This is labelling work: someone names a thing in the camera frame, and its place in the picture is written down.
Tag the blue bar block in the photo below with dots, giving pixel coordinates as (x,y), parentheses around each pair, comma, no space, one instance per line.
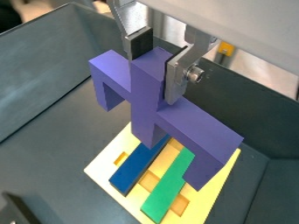
(132,169)

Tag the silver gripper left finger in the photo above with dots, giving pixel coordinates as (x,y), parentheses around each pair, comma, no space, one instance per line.
(131,16)

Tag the purple three-legged block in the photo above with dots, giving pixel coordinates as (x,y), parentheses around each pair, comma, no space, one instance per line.
(136,82)

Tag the yellow slotted board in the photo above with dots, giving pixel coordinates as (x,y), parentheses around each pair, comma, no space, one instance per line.
(191,205)

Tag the green bar block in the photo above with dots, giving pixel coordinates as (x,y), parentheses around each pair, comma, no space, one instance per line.
(164,192)

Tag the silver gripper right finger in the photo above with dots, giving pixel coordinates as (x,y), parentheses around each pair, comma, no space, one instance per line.
(182,65)

